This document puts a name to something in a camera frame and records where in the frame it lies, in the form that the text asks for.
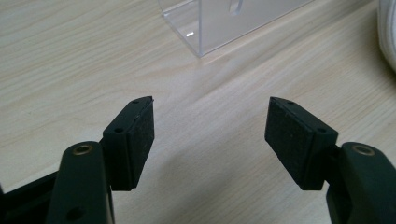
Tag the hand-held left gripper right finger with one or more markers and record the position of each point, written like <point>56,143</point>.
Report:
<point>299,140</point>

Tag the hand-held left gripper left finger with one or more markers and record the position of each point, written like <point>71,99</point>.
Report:
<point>130,146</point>

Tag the clear acrylic stand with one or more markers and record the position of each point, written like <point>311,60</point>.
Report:
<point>218,25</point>

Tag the white round object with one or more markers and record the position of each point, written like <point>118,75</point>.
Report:
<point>389,31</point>

